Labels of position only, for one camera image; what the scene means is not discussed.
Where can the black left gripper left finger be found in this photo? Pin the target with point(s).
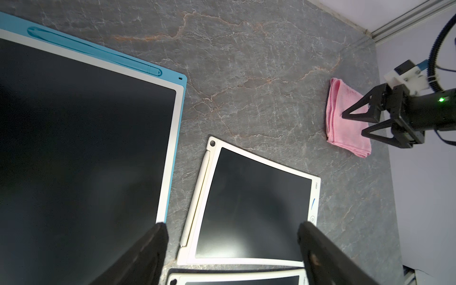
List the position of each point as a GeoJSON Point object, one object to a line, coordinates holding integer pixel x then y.
{"type": "Point", "coordinates": [142, 264]}

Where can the white drawing tablet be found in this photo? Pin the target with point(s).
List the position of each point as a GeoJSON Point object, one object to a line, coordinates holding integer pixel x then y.
{"type": "Point", "coordinates": [249, 210]}
{"type": "Point", "coordinates": [283, 277]}

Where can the pink microfiber cloth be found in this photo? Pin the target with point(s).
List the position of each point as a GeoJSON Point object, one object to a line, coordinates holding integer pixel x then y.
{"type": "Point", "coordinates": [342, 132]}

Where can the large blue drawing tablet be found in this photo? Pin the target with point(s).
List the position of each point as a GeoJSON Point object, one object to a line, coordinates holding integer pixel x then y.
{"type": "Point", "coordinates": [88, 151]}

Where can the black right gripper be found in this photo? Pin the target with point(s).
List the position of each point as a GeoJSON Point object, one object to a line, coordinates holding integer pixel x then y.
{"type": "Point", "coordinates": [410, 117]}

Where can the blue stylus pen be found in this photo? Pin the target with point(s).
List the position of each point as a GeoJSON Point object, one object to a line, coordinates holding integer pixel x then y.
{"type": "Point", "coordinates": [92, 50]}

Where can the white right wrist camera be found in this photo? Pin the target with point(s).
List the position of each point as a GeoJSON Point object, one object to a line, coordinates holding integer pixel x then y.
{"type": "Point", "coordinates": [413, 76]}

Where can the white stylus pen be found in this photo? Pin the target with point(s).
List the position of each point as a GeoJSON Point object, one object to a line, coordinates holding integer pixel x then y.
{"type": "Point", "coordinates": [194, 201]}

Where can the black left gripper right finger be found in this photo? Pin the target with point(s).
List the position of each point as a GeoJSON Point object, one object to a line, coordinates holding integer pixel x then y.
{"type": "Point", "coordinates": [325, 263]}

